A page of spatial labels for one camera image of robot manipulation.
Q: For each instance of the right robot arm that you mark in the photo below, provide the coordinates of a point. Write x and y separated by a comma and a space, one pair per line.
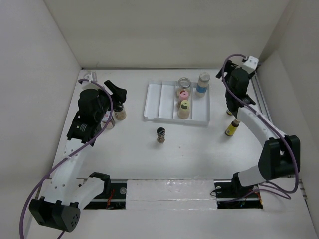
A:
277, 170

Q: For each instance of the red label spice jar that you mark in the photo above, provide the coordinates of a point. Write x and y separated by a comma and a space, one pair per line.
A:
108, 120

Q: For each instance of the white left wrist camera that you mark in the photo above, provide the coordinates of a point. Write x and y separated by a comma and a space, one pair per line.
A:
87, 81

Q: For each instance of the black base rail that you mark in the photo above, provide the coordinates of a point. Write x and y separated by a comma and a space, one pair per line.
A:
171, 194

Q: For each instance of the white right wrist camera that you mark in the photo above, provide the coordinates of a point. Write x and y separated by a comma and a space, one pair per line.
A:
250, 65

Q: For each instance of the black dome lid jar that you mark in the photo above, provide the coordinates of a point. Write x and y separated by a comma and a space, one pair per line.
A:
119, 112

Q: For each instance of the pink lid spice jar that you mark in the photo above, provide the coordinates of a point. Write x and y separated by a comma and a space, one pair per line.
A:
182, 95

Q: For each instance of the white divided organizer tray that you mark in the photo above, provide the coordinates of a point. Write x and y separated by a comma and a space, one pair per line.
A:
161, 104

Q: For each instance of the yellow-green lid spice jar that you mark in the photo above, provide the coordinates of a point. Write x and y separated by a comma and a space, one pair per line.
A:
184, 109

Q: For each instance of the aluminium side rail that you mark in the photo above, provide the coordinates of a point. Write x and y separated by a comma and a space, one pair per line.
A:
277, 99

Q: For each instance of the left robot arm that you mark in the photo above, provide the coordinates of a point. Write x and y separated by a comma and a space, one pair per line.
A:
60, 205

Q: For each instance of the blue label white bottle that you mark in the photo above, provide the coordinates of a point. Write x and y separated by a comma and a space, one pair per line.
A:
202, 84

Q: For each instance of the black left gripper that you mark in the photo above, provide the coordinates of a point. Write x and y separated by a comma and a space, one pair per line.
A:
118, 94

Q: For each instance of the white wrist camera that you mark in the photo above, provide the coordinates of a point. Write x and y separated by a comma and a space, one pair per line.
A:
87, 81
250, 65

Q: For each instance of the glass jar beige powder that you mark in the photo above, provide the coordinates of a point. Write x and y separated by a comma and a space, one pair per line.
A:
183, 84

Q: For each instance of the small dark pepper bottle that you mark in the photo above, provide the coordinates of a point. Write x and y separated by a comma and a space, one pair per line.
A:
161, 135

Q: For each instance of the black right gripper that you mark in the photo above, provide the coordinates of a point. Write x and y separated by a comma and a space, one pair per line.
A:
232, 66

